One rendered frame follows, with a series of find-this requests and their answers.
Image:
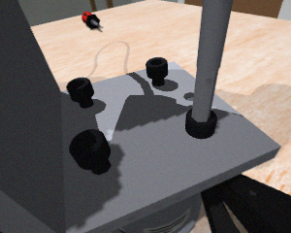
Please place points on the dark grey cylinder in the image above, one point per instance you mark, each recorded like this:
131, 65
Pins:
178, 218

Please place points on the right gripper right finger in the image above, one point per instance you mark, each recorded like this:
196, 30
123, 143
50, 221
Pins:
260, 208

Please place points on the dark blue electric screwdriver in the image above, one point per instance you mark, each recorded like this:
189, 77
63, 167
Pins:
213, 31

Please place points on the black socket-head screw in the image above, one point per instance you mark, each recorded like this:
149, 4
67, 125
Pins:
200, 130
91, 151
81, 90
157, 70

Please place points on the grey metal bracket plate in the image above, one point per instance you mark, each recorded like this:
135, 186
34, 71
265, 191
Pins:
155, 163

